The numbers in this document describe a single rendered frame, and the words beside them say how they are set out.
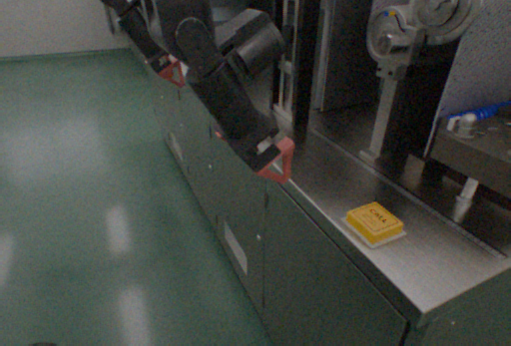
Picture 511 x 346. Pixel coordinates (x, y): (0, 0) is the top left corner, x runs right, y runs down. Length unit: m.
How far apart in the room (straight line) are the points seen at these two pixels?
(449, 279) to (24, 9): 5.90
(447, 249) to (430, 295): 0.11
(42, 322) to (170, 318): 0.53
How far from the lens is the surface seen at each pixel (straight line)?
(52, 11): 6.02
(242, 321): 1.57
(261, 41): 0.42
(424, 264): 0.63
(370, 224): 0.63
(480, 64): 0.85
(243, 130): 0.44
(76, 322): 1.74
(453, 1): 0.76
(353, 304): 0.77
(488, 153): 0.72
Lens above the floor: 1.33
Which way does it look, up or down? 31 degrees down
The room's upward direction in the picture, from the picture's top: straight up
